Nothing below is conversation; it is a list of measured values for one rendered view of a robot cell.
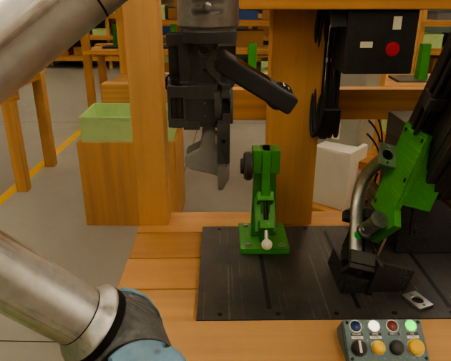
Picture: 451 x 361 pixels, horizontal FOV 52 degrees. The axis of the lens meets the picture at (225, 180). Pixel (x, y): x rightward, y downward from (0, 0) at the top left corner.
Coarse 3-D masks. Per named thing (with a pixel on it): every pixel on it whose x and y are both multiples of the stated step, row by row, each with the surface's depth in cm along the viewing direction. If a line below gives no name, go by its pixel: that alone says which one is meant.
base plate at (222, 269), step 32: (224, 256) 120; (256, 256) 120; (288, 256) 120; (320, 256) 120; (384, 256) 120; (416, 256) 120; (448, 256) 120; (224, 288) 107; (256, 288) 107; (288, 288) 107; (320, 288) 107; (416, 288) 107; (448, 288) 107; (224, 320) 97; (256, 320) 97
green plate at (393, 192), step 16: (400, 144) 102; (416, 144) 95; (400, 160) 100; (416, 160) 94; (384, 176) 106; (400, 176) 99; (416, 176) 96; (384, 192) 104; (400, 192) 97; (416, 192) 97; (432, 192) 98; (384, 208) 102; (400, 208) 98; (416, 208) 99
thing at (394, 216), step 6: (390, 210) 99; (396, 210) 98; (390, 216) 98; (396, 216) 97; (390, 222) 98; (396, 222) 96; (384, 228) 99; (390, 228) 97; (396, 228) 97; (378, 234) 102; (384, 234) 100; (390, 234) 100; (372, 240) 104; (378, 240) 103
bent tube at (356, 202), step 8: (384, 144) 103; (384, 152) 104; (392, 152) 103; (376, 160) 105; (384, 160) 102; (392, 160) 102; (368, 168) 108; (376, 168) 106; (360, 176) 111; (368, 176) 110; (360, 184) 112; (368, 184) 112; (360, 192) 112; (352, 200) 112; (360, 200) 112; (352, 208) 111; (360, 208) 111; (352, 216) 110; (360, 216) 110; (352, 224) 109; (352, 232) 108; (352, 240) 107; (360, 240) 107; (352, 248) 106; (360, 248) 106
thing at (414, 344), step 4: (412, 340) 85; (416, 340) 85; (420, 340) 85; (408, 344) 85; (412, 344) 85; (416, 344) 85; (420, 344) 85; (412, 348) 84; (416, 348) 84; (420, 348) 84; (424, 348) 84; (412, 352) 84; (416, 352) 84; (420, 352) 84
